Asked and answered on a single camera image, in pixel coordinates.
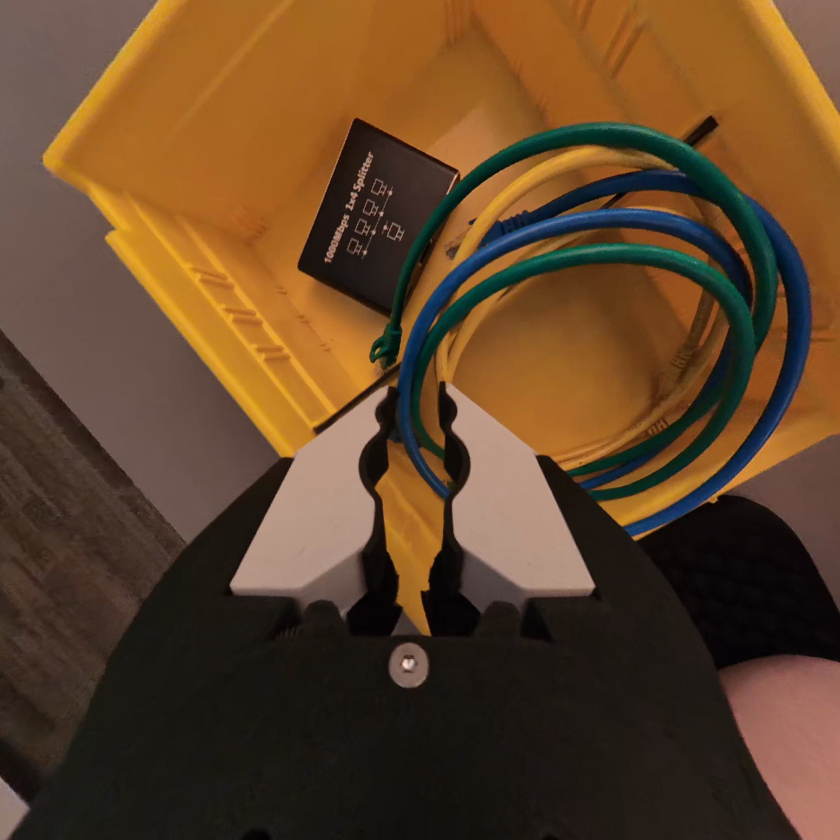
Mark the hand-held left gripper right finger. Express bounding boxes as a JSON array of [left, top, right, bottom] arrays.
[[423, 382, 597, 634]]

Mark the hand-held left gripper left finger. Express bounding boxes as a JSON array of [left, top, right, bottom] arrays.
[[230, 386, 401, 634]]

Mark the black ethernet splitter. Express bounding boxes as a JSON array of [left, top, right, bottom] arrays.
[[297, 118, 460, 319]]

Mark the yellow ethernet cable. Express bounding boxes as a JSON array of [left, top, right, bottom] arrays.
[[436, 146, 742, 463]]

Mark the blue ethernet cable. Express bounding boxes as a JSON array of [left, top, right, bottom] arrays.
[[394, 169, 813, 539]]

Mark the yellow plastic bin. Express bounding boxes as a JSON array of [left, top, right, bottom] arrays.
[[42, 0, 840, 631]]

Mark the green ethernet cable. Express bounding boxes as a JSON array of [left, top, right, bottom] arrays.
[[369, 122, 780, 503]]

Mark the person's right forearm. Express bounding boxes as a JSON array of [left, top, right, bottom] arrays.
[[718, 653, 840, 840]]

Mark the black mesh pad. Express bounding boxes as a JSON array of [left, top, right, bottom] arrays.
[[640, 492, 829, 667]]

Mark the black cable tie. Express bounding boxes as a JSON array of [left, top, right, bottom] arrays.
[[600, 116, 720, 210]]

